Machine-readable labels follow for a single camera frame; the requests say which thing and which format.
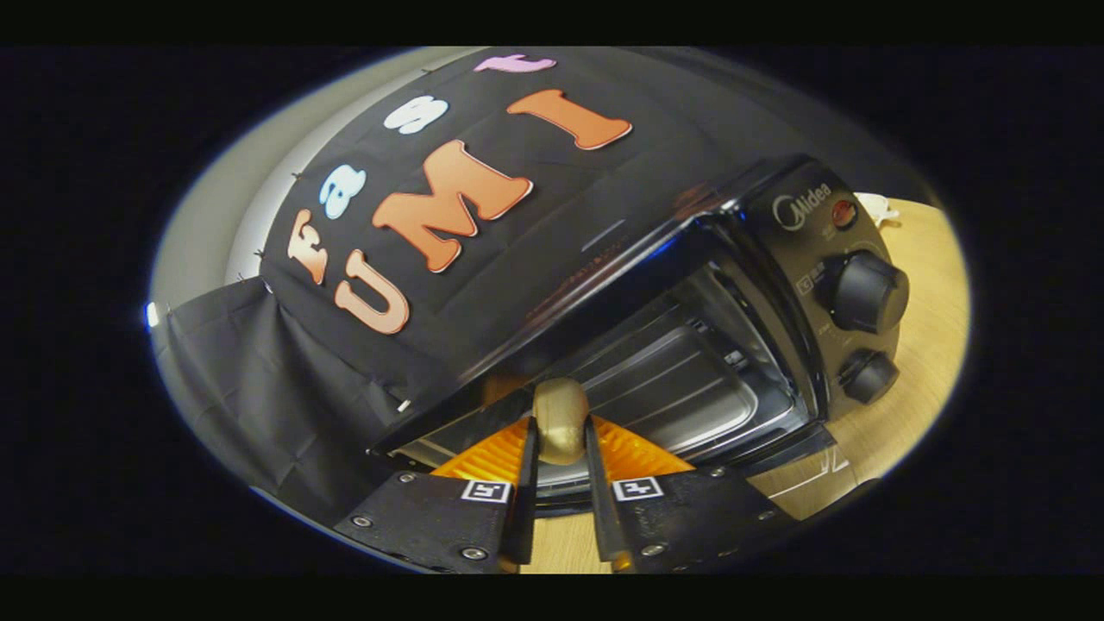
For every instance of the golden bread bun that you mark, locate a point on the golden bread bun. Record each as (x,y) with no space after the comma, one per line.
(561,423)

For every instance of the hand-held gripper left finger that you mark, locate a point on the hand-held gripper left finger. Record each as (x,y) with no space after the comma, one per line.
(524,509)

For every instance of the black toaster oven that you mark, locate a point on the black toaster oven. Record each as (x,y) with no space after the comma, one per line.
(862,293)

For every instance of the white toaster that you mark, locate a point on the white toaster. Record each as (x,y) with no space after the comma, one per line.
(875,207)

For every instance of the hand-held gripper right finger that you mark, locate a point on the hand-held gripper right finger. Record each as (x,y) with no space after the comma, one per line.
(599,509)

